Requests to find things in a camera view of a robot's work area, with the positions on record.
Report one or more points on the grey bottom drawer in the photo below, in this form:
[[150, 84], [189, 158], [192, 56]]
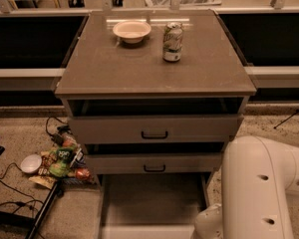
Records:
[[152, 206]]

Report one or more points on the grey drawer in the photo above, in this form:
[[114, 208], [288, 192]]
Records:
[[152, 206], [152, 129], [153, 163]]

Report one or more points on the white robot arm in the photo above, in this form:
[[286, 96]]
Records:
[[257, 175]]

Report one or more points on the grey drawer cabinet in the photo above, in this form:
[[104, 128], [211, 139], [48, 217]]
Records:
[[107, 77]]

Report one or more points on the grey top drawer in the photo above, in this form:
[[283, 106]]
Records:
[[152, 129]]

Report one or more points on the grey middle drawer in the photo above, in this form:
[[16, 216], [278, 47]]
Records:
[[153, 163]]

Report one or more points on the green white soda can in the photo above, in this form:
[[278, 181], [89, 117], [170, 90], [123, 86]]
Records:
[[172, 41]]

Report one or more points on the orange snack packet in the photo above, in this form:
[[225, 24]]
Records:
[[83, 174]]

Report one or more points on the black power adapter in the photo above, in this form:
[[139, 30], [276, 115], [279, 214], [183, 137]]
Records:
[[58, 139]]

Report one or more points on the green chip bag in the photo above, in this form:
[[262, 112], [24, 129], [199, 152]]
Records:
[[62, 166]]

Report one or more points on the black stand leg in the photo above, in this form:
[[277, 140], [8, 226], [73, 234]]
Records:
[[56, 189]]

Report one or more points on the tan snack wrapper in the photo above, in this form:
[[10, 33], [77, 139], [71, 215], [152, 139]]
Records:
[[45, 181]]

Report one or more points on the white bowl on floor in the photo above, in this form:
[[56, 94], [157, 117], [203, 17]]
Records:
[[31, 163]]

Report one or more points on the black tripod leg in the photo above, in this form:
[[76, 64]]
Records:
[[287, 119]]

